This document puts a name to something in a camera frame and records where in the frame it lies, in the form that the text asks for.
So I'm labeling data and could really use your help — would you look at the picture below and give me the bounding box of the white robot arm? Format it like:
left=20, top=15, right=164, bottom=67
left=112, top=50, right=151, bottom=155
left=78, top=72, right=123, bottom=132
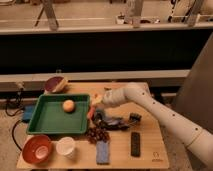
left=92, top=82, right=213, bottom=169

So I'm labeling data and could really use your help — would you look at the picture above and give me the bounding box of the metal cup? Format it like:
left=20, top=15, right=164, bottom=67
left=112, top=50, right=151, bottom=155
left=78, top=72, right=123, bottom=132
left=92, top=108, right=105, bottom=123

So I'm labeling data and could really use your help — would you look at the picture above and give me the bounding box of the white cup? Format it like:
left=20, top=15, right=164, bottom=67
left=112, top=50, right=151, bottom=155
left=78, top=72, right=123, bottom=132
left=56, top=137, right=76, bottom=158

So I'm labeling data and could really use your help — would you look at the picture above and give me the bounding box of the blue grey cloth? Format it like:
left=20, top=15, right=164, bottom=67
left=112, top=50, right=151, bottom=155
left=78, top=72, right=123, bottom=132
left=101, top=117, right=129, bottom=130

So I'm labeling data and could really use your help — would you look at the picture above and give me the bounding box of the yellow round fruit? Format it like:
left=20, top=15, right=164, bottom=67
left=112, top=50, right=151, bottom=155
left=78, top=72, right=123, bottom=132
left=62, top=100, right=75, bottom=112

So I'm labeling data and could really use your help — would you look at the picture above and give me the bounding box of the dark grape bunch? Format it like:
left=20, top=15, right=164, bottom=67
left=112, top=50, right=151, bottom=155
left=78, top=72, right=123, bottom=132
left=86, top=127, right=110, bottom=144

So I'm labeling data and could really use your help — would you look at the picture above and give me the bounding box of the black binder clip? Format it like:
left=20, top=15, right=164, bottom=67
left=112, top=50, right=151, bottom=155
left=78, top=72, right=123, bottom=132
left=129, top=113, right=142, bottom=125

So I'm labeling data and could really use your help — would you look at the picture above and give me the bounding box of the maroon bowl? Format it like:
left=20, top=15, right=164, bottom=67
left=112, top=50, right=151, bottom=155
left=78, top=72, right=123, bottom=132
left=44, top=76, right=68, bottom=93

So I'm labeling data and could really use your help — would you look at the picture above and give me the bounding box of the blue sponge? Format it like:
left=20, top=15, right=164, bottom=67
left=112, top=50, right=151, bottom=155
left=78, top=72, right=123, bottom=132
left=96, top=141, right=109, bottom=164

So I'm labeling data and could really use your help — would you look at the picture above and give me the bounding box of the green plastic tray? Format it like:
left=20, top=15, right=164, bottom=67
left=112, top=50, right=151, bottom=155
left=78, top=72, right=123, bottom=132
left=27, top=94, right=90, bottom=135

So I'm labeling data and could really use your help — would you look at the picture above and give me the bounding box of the black remote control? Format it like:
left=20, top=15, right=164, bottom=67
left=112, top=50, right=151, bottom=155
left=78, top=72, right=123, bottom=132
left=131, top=132, right=141, bottom=157

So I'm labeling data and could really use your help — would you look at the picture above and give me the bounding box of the blue power box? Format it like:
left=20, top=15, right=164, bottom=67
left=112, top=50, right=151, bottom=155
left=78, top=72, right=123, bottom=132
left=22, top=105, right=35, bottom=123

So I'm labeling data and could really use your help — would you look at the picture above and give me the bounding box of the red bowl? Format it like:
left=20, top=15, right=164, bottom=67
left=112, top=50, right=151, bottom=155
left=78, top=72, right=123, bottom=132
left=22, top=135, right=52, bottom=164

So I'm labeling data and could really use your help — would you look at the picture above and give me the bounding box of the black cable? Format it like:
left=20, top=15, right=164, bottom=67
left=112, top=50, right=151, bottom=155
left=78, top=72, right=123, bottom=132
left=4, top=87, right=24, bottom=118

